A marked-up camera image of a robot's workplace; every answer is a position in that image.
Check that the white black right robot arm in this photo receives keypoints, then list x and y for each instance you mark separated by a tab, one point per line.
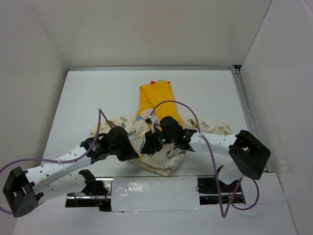
249	156

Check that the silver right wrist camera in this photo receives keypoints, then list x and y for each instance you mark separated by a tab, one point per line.
152	121

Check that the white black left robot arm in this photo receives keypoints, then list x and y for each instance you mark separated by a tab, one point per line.
24	190

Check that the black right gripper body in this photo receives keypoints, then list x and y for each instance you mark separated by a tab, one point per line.
162	136

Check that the aluminium rail frame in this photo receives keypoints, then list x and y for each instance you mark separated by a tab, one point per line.
212	93

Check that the white taped base cover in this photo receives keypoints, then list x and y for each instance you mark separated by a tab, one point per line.
138	194

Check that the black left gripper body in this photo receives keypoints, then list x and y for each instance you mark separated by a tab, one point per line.
113	150

